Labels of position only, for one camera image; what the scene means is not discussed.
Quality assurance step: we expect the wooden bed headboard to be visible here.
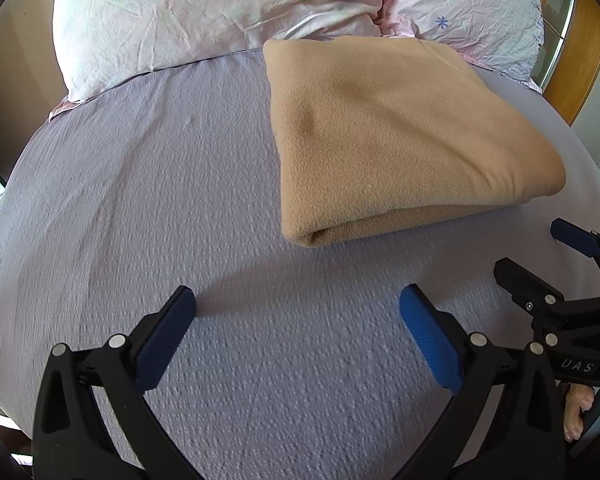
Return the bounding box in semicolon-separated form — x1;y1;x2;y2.
539;0;600;127

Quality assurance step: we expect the person's right hand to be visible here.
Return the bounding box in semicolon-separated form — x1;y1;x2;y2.
562;385;597;444

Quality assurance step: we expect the lilac textured bed sheet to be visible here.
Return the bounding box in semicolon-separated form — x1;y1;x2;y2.
0;47;600;448

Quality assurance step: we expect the tan folded fleece cloth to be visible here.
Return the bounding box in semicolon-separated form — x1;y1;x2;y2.
262;37;567;249

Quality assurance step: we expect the pink floral pillow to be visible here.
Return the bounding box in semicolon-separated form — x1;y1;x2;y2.
379;0;545;95

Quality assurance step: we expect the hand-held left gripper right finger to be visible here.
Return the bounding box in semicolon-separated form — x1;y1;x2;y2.
399;284;566;480

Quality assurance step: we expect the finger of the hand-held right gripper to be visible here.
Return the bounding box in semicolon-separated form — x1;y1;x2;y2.
494;257;570;333
550;218;600;291

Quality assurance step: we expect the white floral pillow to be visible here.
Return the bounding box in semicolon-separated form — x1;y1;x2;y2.
52;0;387;105

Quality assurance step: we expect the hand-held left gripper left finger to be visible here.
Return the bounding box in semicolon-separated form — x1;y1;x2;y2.
32;285;198;480

